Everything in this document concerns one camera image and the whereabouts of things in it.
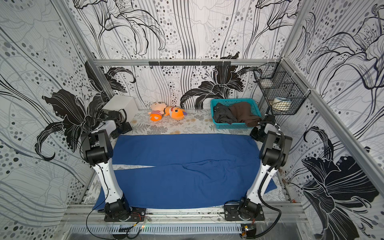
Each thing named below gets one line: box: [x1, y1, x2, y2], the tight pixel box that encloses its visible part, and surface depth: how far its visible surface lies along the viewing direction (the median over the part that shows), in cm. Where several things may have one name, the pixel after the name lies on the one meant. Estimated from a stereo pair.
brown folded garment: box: [228, 102, 262, 127], surface depth 106 cm
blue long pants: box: [93, 134, 278, 211], surface depth 90 cm
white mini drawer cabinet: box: [102, 94, 139, 122], surface depth 110 cm
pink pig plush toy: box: [148, 101, 167, 122], surface depth 113 cm
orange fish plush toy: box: [163, 106, 187, 120], surface depth 109 cm
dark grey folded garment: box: [213, 102, 238, 125], surface depth 100 cm
